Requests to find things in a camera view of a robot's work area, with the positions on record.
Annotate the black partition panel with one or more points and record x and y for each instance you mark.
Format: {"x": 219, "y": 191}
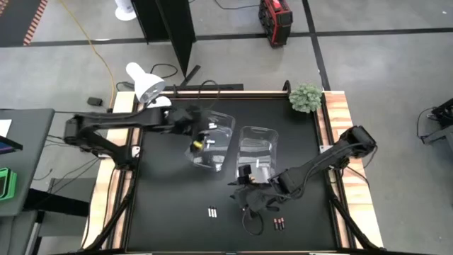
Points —
{"x": 170, "y": 21}

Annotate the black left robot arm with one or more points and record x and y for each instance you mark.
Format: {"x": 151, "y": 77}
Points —
{"x": 117, "y": 120}

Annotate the grey desk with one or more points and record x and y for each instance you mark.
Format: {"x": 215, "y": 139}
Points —
{"x": 32, "y": 159}

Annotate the black desk base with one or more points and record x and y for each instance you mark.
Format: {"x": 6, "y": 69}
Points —
{"x": 56, "y": 203}

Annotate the black power strip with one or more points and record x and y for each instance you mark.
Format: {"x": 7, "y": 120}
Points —
{"x": 226, "y": 86}

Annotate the green potted plant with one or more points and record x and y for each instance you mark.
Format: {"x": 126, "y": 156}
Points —
{"x": 305, "y": 98}

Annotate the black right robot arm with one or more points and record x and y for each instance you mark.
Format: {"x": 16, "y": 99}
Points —
{"x": 329, "y": 156}

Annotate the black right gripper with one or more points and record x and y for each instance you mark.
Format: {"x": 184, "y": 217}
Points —
{"x": 255, "y": 200}

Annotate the red black tool case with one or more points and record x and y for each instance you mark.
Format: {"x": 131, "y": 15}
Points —
{"x": 276, "y": 21}

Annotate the white standing fan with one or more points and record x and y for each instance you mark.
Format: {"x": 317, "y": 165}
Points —
{"x": 124, "y": 12}

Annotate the clear plastic bin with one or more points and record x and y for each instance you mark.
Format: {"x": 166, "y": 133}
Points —
{"x": 221, "y": 156}
{"x": 260, "y": 141}

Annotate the white paper sheet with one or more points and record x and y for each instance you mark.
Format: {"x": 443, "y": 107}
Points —
{"x": 4, "y": 128}

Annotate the white desk lamp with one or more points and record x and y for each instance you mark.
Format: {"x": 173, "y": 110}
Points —
{"x": 147, "y": 83}

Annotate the black orange-striped floor mat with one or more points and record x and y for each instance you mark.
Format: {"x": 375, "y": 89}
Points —
{"x": 14, "y": 21}

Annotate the green device case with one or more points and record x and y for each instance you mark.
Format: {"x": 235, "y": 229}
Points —
{"x": 8, "y": 184}

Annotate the silver mounting plate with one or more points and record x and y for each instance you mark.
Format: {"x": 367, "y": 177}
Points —
{"x": 136, "y": 151}
{"x": 325, "y": 148}

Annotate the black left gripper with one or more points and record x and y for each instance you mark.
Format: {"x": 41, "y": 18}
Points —
{"x": 182, "y": 120}

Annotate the dark tablet device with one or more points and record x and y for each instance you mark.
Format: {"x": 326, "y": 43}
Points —
{"x": 8, "y": 146}

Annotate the black power adapter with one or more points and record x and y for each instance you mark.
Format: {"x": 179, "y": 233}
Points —
{"x": 95, "y": 101}

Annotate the black table clamp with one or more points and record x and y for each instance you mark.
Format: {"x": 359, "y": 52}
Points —
{"x": 286, "y": 86}
{"x": 175, "y": 90}

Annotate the black robot station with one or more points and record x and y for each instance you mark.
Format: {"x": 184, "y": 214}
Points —
{"x": 442, "y": 117}

